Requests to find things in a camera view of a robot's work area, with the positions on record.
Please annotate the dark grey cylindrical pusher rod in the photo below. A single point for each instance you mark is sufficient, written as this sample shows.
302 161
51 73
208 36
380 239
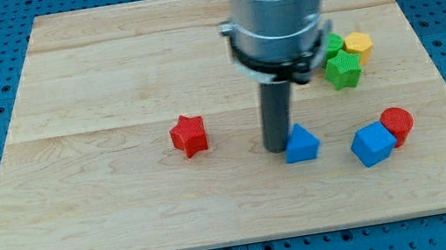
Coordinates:
274 106

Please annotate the blue triangular prism block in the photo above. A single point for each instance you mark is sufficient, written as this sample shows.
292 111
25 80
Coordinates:
302 145

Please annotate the light wooden board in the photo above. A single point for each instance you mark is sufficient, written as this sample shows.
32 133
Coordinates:
89 163

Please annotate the green cylinder block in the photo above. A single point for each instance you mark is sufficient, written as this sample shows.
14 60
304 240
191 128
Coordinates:
334 45

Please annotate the red star block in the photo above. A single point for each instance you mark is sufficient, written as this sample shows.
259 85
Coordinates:
189 135

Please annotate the red cylinder block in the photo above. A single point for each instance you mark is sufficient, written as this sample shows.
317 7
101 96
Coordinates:
398 122

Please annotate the yellow hexagon block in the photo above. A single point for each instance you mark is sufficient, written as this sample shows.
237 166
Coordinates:
359 43

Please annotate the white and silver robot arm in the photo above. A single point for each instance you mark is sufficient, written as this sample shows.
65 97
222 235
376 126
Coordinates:
276 41

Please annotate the blue cube block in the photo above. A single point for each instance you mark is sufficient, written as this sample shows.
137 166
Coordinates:
373 144

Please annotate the green star block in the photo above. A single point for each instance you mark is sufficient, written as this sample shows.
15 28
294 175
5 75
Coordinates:
343 70

